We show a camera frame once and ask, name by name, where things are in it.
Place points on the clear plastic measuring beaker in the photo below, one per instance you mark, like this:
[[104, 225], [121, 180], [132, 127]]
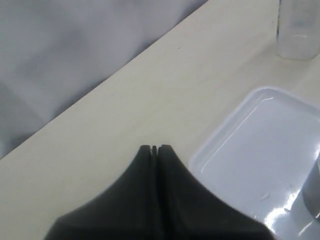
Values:
[[298, 29]]

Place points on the stainless steel cup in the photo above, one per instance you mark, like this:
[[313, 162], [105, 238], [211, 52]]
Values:
[[311, 190]]

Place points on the white plastic tray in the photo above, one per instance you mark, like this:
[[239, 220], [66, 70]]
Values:
[[258, 159]]

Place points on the white backdrop curtain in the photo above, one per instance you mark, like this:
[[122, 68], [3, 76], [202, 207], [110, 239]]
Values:
[[53, 52]]

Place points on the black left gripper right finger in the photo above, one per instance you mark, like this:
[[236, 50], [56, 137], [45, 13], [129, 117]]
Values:
[[191, 212]]

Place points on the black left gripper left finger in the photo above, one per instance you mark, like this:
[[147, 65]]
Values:
[[127, 210]]

